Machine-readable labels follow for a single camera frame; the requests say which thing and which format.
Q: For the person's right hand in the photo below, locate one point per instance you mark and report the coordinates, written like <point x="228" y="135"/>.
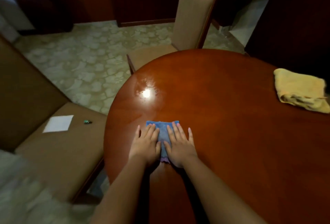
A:
<point x="180" y="149"/>

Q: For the person's left hand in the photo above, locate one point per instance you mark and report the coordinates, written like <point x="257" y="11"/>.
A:
<point x="144" y="147"/>

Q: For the person's left little finger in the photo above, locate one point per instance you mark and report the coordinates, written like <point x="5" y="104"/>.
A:
<point x="137" y="132"/>

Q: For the person's left middle finger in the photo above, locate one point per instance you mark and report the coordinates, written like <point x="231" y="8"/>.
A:
<point x="150" y="131"/>

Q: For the person's left thumb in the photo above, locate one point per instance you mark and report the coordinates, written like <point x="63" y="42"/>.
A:
<point x="158" y="148"/>

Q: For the person's right thumb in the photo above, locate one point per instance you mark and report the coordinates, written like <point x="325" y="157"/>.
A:
<point x="167" y="148"/>

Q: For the person's right middle finger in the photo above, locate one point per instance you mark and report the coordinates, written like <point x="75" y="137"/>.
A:
<point x="176" y="131"/>

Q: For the person's right little finger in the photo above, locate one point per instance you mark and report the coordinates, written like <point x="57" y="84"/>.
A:
<point x="190" y="136"/>

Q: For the blue cleaning cloth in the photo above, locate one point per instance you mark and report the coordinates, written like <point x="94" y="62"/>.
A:
<point x="163" y="133"/>

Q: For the person's right forearm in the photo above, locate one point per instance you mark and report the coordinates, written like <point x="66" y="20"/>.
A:
<point x="216" y="195"/>

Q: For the person's left forearm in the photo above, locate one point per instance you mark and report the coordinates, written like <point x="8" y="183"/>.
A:
<point x="121" y="193"/>

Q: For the round wooden table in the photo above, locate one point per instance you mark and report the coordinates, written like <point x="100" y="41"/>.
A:
<point x="232" y="128"/>

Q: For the small green object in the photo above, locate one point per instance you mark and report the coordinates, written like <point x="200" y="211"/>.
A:
<point x="87" y="122"/>

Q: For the white paper sheet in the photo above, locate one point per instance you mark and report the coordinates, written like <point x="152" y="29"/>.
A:
<point x="58" y="123"/>

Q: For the beige upholstered wooden chair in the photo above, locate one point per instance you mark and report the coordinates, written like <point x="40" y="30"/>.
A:
<point x="51" y="133"/>
<point x="190" y="20"/>

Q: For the yellow cleaning cloth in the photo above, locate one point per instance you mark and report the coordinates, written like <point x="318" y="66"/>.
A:
<point x="300" y="89"/>

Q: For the white cabinet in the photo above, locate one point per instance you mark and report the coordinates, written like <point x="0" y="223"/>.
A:
<point x="254" y="7"/>

